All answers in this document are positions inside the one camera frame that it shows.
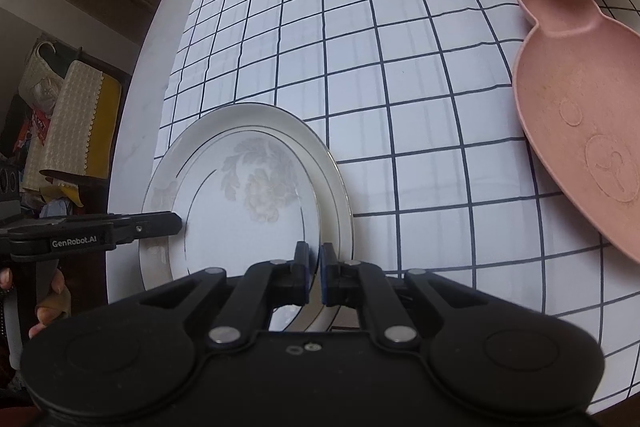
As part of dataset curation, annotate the small white floral plate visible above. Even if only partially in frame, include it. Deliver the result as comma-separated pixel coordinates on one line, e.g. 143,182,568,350
139,103,354,332

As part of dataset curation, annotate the pink bear-shaped plate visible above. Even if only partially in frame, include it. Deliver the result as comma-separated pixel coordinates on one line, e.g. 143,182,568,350
513,0,639,260

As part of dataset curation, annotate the person's left hand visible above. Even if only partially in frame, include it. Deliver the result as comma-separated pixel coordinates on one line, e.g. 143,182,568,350
28,269,70,338

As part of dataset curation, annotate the cream quilted bag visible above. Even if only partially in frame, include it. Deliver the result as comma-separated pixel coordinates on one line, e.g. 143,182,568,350
23,61,122,193

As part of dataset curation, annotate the white checked tablecloth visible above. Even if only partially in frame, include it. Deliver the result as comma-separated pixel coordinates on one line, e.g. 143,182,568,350
156,0,639,411

